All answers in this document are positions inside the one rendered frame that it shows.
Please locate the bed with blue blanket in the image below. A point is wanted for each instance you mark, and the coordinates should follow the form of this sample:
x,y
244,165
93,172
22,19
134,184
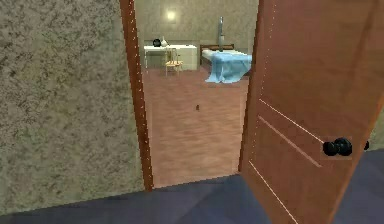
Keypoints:
x,y
228,65

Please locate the black round object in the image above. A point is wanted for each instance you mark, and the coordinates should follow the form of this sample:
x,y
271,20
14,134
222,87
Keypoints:
x,y
156,42

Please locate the brown wooden room door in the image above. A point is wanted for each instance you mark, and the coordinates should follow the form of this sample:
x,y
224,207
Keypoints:
x,y
300,83

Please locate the white desk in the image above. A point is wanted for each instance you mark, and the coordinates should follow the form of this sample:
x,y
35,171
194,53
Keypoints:
x,y
186,53

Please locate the wooden chair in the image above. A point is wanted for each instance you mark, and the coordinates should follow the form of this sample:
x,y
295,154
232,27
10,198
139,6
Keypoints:
x,y
173,61

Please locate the black round door knob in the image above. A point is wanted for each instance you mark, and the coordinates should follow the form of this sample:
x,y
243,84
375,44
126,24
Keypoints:
x,y
338,147

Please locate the white vase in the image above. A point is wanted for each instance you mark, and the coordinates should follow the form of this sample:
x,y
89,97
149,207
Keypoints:
x,y
164,42

